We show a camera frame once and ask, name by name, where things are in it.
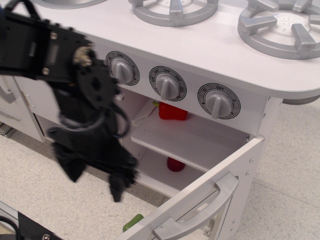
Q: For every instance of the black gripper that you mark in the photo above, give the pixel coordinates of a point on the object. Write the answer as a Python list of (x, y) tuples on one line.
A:
[(96, 144)]

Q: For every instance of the white oven door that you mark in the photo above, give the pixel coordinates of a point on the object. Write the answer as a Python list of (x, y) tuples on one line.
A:
[(220, 194)]

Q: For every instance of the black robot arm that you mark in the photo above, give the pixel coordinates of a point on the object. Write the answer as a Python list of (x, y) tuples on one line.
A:
[(37, 49)]

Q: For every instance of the white oven shelf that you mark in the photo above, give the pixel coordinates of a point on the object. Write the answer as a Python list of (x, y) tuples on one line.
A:
[(197, 142)]

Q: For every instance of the green toy pepper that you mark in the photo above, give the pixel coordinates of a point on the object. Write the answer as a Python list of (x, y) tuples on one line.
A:
[(132, 222)]

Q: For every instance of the red toy on lower shelf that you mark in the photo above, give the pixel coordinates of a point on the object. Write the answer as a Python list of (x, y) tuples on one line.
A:
[(175, 165)]

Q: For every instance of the red toy pepper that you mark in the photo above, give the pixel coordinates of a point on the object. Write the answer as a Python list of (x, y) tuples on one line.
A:
[(169, 112)]

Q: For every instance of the white cabinet door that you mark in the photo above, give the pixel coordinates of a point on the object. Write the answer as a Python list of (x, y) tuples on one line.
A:
[(18, 116)]

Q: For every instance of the grey left control knob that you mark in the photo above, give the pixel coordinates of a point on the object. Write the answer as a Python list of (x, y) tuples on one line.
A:
[(123, 68)]

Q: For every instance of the grey control knob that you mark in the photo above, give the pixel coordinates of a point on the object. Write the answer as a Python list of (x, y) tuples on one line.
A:
[(123, 68), (219, 101), (167, 83)]

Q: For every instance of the grey middle control knob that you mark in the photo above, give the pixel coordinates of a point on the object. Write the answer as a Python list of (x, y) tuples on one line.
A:
[(167, 83)]

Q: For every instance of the white toy kitchen body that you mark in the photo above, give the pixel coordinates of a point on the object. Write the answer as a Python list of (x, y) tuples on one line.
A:
[(211, 51)]

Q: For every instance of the grey right control knob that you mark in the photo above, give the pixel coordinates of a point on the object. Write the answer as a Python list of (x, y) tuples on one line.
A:
[(219, 101)]

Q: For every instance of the silver sink basin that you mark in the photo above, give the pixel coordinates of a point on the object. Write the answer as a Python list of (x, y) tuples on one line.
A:
[(67, 4)]

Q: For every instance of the grey left stove burner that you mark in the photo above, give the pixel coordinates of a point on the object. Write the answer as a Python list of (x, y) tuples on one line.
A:
[(176, 17)]

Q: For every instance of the grey stove burner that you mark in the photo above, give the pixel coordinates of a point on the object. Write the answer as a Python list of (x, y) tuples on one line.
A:
[(287, 29), (176, 17)]

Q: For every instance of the grey right stove burner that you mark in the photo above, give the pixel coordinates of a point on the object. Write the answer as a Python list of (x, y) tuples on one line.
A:
[(287, 29)]

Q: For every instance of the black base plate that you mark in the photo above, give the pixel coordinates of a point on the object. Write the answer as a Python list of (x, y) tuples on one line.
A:
[(33, 231)]

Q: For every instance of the aluminium frame rail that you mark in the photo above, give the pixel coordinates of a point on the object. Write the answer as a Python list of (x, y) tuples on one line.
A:
[(11, 214)]

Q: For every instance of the grey far left handle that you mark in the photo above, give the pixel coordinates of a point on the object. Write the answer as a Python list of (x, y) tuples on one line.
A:
[(7, 88)]

